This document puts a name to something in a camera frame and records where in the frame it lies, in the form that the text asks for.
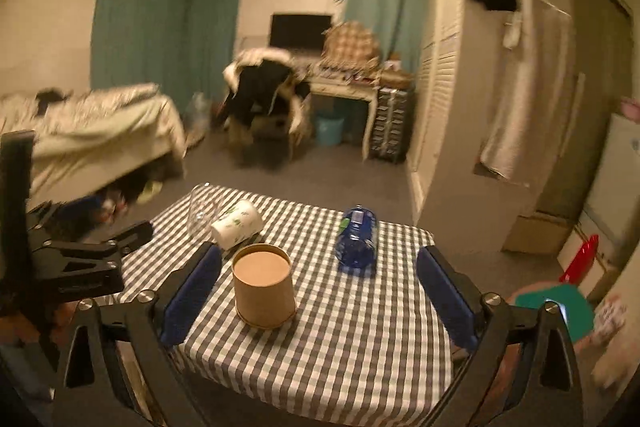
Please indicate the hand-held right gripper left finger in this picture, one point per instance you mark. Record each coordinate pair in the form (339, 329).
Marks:
(192, 289)

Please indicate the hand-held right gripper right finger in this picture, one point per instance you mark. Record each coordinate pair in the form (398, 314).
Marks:
(445, 299)

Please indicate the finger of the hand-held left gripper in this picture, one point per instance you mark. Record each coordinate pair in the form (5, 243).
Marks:
(85, 277)
(131, 233)

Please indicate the brown paper cup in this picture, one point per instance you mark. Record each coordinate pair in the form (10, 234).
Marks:
(264, 287)

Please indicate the clear plastic cup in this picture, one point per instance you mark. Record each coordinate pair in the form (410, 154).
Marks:
(200, 209)

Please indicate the white paper cup green print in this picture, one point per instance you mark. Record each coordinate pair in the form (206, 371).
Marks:
(235, 223)

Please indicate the green slipper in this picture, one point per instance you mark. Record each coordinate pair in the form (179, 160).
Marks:
(150, 192)

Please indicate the bed with beige blanket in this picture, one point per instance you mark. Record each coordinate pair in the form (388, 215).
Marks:
(90, 127)

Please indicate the grey white checked tablecloth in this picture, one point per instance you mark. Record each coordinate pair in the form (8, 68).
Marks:
(350, 342)

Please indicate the blue plastic bottle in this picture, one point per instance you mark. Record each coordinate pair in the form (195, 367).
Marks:
(356, 243)

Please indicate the teal stool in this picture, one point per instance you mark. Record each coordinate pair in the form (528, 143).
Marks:
(560, 307)

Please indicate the red plastic dustpan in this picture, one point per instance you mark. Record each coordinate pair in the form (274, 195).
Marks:
(580, 259)

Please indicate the white patterned cloth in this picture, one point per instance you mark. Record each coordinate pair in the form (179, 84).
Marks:
(611, 332)

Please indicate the wooden chair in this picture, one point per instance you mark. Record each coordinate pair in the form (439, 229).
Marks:
(275, 127)

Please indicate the dark drawer unit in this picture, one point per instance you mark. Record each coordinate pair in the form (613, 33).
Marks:
(392, 124)

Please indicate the pile of dark clothes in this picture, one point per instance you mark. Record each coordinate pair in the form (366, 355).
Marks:
(262, 82)

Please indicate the teal waste bin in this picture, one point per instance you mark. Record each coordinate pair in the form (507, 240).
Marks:
(330, 130)

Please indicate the white hanging towel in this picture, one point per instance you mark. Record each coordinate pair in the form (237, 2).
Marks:
(520, 107)

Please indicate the wide teal curtain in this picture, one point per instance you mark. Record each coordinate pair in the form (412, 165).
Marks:
(150, 22)

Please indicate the white louvred wardrobe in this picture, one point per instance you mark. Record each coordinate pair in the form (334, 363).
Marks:
(440, 82)

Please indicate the white desk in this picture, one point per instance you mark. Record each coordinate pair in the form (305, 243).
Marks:
(345, 94)

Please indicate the woven basket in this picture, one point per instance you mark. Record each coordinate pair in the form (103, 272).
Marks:
(397, 76)

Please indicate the black monitor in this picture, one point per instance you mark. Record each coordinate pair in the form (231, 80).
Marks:
(300, 32)

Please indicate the plaid cloth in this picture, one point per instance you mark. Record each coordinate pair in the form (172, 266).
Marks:
(350, 41)

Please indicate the narrow teal curtain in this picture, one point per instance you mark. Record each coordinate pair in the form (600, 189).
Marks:
(385, 2)

